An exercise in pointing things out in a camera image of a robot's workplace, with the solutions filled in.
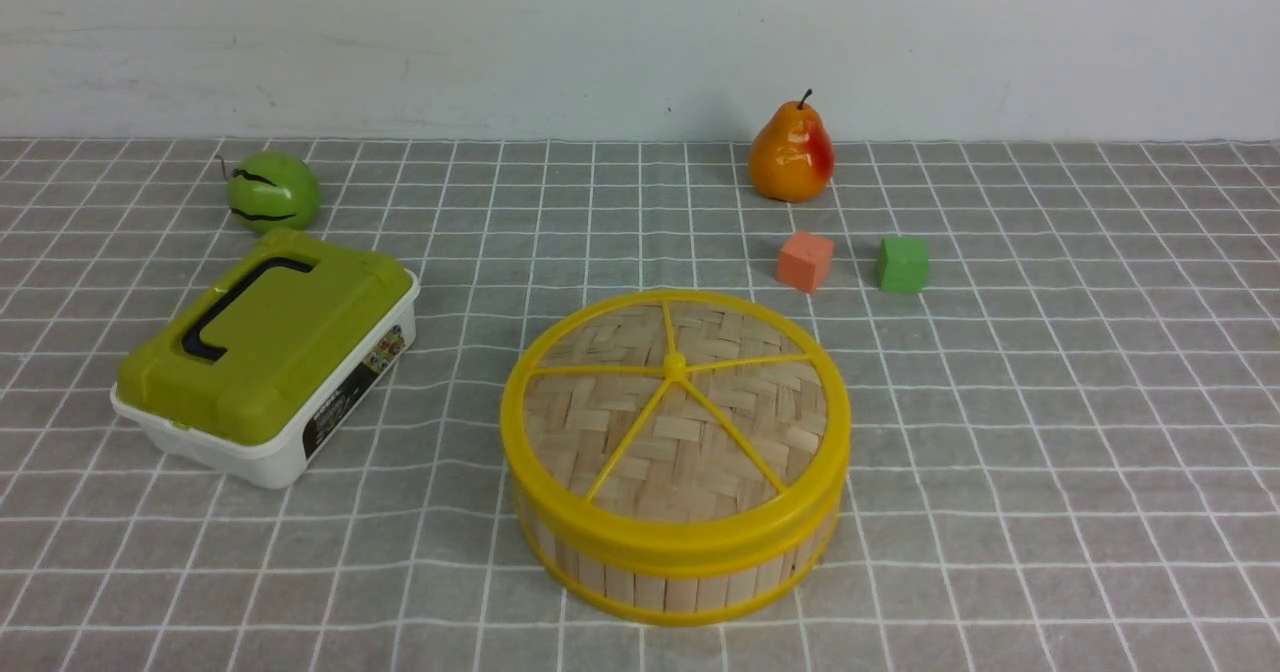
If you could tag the yellow bamboo steamer lid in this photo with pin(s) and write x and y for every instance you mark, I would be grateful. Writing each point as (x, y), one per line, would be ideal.
(676, 432)

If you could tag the yellow bamboo steamer basket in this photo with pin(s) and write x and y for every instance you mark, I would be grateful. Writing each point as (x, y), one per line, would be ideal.
(672, 596)

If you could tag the orange foam cube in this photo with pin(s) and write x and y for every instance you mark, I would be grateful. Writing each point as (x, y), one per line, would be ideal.
(804, 261)

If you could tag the orange toy pear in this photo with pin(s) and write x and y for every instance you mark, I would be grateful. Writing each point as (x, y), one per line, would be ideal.
(792, 159)

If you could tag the green foam cube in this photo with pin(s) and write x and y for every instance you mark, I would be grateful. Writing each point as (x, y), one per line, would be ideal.
(903, 264)

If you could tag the green lidded white box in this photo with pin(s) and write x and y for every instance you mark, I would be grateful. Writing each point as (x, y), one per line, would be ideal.
(254, 377)

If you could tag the green striped toy melon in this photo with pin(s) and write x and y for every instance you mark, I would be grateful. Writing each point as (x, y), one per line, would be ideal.
(272, 189)

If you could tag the grey checked tablecloth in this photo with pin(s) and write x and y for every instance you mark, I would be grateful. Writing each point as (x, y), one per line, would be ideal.
(1065, 448)

